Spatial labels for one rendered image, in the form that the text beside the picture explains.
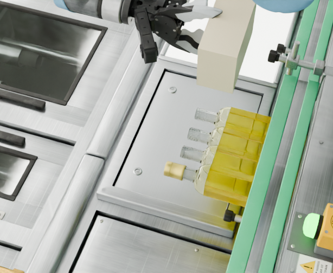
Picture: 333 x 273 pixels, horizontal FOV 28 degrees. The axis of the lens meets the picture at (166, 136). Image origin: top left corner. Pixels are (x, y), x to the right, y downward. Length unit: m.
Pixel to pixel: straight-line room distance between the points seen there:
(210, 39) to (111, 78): 0.65
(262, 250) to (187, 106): 0.63
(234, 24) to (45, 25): 0.89
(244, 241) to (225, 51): 0.35
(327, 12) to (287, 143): 0.54
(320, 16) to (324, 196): 0.65
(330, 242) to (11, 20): 1.26
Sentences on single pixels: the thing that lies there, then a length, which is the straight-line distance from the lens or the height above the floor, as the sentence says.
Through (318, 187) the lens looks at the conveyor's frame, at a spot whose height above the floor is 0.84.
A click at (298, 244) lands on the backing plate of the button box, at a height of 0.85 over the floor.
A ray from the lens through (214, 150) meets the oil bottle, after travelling 1.52.
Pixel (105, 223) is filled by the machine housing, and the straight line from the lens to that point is 1.63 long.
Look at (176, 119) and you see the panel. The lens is 1.77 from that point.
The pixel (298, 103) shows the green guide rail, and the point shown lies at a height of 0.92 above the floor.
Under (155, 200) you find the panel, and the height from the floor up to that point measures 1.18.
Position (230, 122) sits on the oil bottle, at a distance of 1.57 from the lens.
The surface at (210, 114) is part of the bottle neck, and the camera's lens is 1.60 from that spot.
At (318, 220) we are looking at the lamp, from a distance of 1.24.
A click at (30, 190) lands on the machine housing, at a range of 1.71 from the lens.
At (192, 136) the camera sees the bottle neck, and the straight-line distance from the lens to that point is 1.57.
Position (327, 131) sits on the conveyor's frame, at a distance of 1.43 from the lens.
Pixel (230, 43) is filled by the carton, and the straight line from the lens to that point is 1.28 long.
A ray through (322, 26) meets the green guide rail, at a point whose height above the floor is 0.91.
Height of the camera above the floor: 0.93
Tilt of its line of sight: 9 degrees up
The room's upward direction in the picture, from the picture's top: 75 degrees counter-clockwise
